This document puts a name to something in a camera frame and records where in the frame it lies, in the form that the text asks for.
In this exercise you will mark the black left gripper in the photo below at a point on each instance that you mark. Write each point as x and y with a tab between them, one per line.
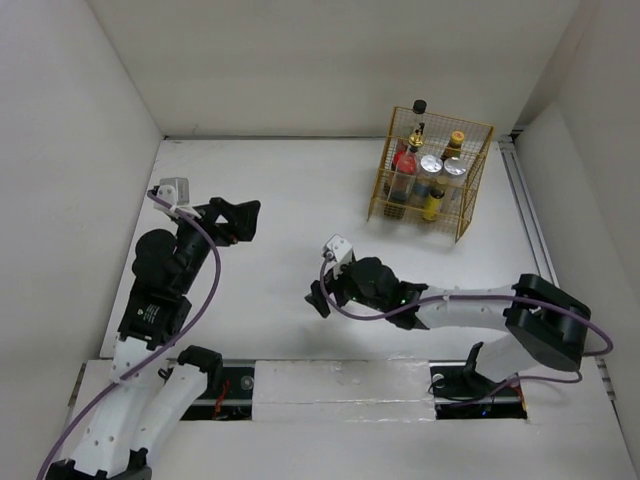
240	218

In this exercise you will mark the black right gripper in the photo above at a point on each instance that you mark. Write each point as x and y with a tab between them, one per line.
315	299

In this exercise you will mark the clear gold spout oil bottle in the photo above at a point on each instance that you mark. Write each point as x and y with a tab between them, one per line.
396	210

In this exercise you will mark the small yellow label bottle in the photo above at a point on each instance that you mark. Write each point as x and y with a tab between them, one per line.
432	204

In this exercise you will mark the red lid chili sauce jar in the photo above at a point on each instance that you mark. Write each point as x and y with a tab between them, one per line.
400	180

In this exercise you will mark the silver lid salt shaker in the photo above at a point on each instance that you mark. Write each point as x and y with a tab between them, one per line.
429	168

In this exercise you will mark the silver lid spice shaker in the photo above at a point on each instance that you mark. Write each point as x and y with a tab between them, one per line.
455	171

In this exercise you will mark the yellow cap red sauce bottle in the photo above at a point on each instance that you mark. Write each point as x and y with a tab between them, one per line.
454	146

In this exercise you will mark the black cap vinegar bottle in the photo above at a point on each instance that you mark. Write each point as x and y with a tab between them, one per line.
409	123

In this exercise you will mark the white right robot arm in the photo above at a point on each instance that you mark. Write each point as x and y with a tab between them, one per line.
538	323

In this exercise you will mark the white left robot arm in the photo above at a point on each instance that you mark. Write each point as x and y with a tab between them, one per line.
120	433

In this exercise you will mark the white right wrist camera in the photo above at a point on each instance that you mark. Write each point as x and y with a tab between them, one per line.
339	252

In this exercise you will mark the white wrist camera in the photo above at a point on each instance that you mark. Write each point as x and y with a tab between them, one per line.
339	252
175	191

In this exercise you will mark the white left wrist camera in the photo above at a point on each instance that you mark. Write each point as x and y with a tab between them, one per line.
175	191

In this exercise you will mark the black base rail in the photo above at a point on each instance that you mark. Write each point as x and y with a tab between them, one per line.
397	391

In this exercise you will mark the gold wire mesh rack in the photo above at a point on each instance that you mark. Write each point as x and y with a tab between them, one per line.
454	218

